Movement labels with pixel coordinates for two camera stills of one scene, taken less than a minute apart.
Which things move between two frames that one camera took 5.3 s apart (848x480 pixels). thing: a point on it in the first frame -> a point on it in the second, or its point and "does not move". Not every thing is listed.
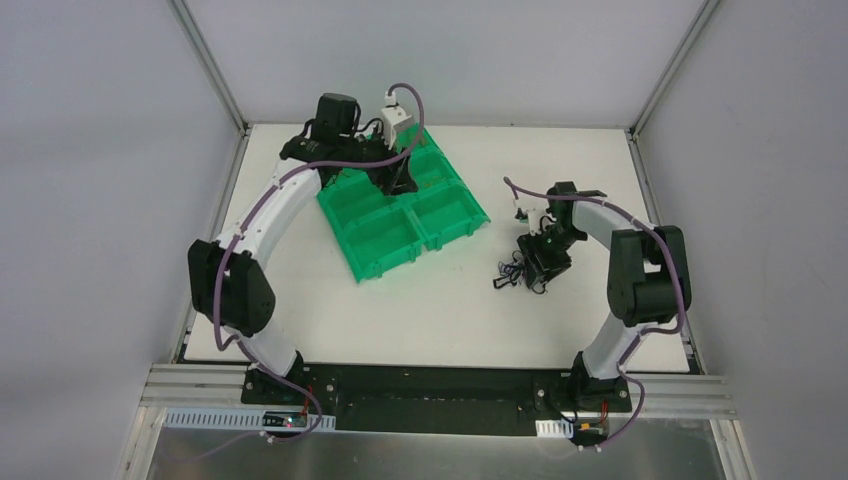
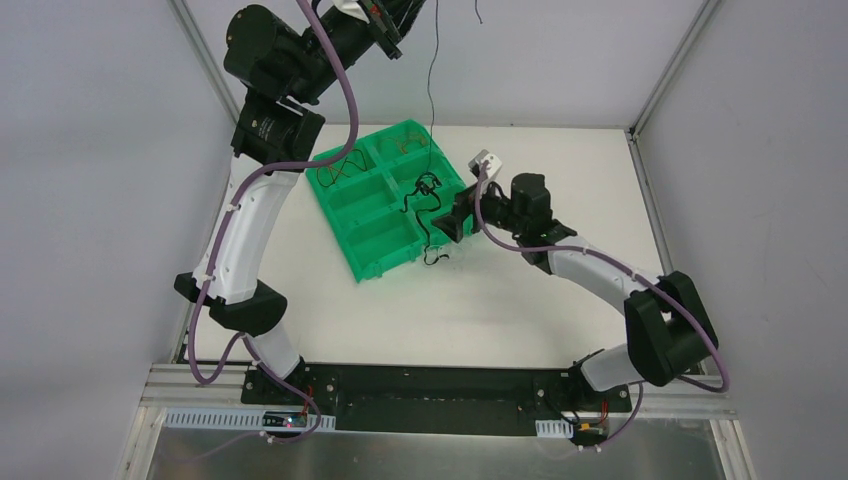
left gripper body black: (395, 163) -> (384, 34)
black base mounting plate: (436, 400) does not move
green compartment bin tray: (375, 231) does not move
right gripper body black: (542, 257) -> (467, 205)
